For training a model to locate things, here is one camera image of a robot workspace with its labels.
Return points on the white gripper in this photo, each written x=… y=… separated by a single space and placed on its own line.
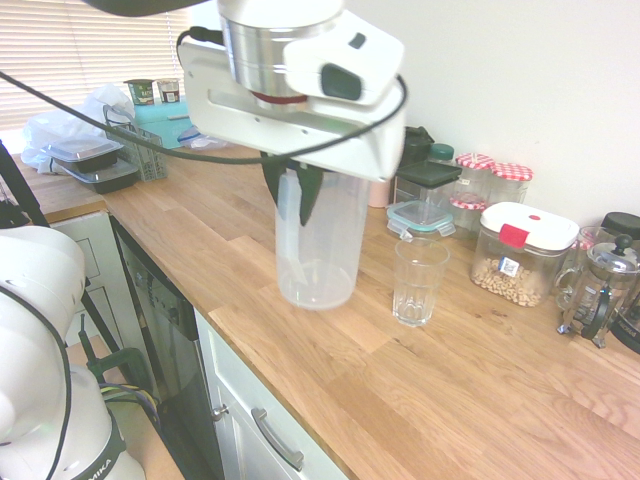
x=225 y=115

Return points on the translucent plastic pitcher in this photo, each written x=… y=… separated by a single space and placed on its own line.
x=320 y=280

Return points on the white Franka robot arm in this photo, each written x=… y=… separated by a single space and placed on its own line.
x=260 y=50

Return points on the pink bottle with black lid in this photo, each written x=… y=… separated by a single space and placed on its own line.
x=380 y=195

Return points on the clear zip bag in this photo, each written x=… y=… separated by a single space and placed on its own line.
x=200 y=142

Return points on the black shaker bottle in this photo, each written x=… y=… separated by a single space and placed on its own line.
x=415 y=145

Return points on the glass container with teal lid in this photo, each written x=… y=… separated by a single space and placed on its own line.
x=420 y=215

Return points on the square canister with black lid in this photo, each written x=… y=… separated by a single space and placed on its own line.
x=427 y=172

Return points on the grey cutlery basket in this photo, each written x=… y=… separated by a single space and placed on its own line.
x=150 y=165

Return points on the teal bread box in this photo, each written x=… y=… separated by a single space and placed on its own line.
x=160 y=122

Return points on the brown yogurt cup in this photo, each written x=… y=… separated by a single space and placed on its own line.
x=169 y=91

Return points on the jar with green lid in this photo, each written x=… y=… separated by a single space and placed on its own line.
x=442 y=151

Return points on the clear drinking glass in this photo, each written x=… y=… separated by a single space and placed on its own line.
x=420 y=280

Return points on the green yogurt cup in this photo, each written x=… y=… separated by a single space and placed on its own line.
x=140 y=92

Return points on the black food container clear lid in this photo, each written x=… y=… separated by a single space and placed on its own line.
x=105 y=180
x=82 y=152

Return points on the white drawer cabinet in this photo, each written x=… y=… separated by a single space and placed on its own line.
x=235 y=380

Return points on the black dishwasher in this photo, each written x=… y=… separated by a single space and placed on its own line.
x=170 y=350

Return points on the metal cabinet knob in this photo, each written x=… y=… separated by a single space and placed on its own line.
x=220 y=412

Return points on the green clamp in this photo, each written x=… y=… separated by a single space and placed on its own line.
x=125 y=356

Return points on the cereal container with white lid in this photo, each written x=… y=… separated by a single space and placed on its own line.
x=525 y=230

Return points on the white plastic bag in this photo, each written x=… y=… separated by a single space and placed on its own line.
x=60 y=120

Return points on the beige window blind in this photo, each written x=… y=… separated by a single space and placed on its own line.
x=75 y=40

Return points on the clear glass mug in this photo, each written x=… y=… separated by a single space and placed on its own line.
x=590 y=237

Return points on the glass French press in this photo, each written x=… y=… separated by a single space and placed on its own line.
x=612 y=270

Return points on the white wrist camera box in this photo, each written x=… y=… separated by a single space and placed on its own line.
x=345 y=60

